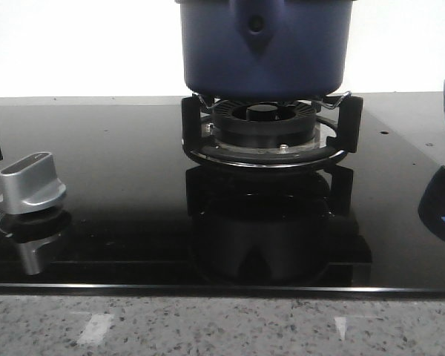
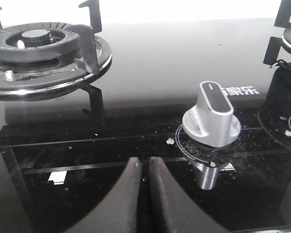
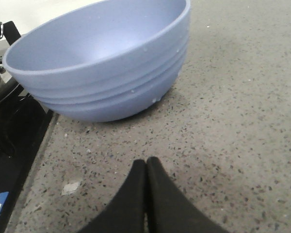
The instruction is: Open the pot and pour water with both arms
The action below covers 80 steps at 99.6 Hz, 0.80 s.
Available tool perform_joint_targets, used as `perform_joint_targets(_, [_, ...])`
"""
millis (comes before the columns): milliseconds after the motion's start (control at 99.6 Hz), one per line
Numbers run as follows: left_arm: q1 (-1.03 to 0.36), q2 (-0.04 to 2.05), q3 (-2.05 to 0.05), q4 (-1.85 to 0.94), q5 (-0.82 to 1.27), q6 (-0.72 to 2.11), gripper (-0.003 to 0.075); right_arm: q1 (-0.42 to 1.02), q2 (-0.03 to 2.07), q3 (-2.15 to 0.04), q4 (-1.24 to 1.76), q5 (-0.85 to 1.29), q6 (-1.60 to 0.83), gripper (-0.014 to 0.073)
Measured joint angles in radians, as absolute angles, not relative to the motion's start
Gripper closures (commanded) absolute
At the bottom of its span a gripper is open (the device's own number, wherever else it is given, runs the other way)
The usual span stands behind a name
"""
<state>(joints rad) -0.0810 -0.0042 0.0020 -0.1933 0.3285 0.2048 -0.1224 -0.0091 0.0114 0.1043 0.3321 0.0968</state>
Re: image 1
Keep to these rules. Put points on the black pot support grate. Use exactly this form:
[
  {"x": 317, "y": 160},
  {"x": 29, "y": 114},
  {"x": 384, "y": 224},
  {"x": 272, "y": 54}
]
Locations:
[{"x": 336, "y": 135}]

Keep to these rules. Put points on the blue cooking pot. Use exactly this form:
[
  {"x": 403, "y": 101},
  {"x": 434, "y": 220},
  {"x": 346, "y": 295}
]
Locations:
[{"x": 264, "y": 50}]

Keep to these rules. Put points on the black gas burner head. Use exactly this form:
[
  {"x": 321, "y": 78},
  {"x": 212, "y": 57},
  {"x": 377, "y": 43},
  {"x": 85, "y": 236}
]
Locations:
[{"x": 264, "y": 124}]

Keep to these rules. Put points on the black glass cooktop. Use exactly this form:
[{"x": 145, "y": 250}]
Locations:
[{"x": 139, "y": 217}]

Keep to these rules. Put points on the silver stove knob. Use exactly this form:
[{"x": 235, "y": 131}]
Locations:
[{"x": 31, "y": 184}]

